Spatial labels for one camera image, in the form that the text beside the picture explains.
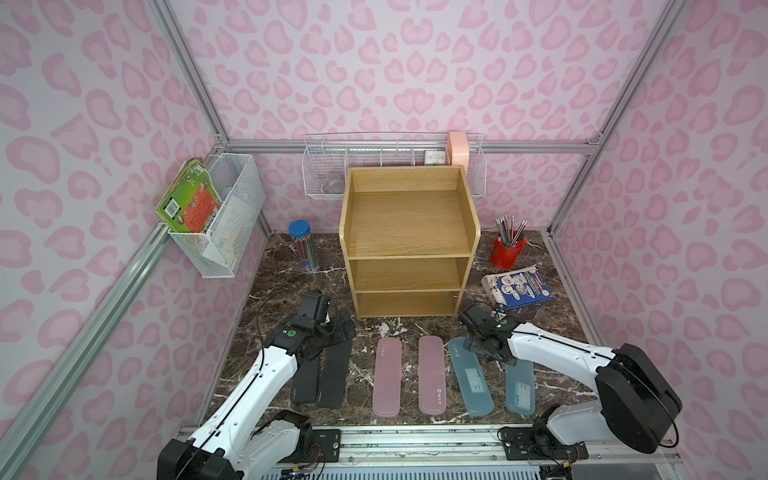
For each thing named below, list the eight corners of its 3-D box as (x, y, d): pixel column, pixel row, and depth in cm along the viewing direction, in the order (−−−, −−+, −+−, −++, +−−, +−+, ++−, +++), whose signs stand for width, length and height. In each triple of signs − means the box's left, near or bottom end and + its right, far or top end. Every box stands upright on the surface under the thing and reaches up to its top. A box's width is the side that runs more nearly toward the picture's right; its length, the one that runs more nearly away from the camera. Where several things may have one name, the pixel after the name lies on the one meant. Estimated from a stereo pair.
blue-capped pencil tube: (305, 274, 110) (290, 237, 95) (302, 260, 114) (287, 222, 99) (322, 270, 111) (310, 232, 96) (318, 256, 115) (306, 217, 100)
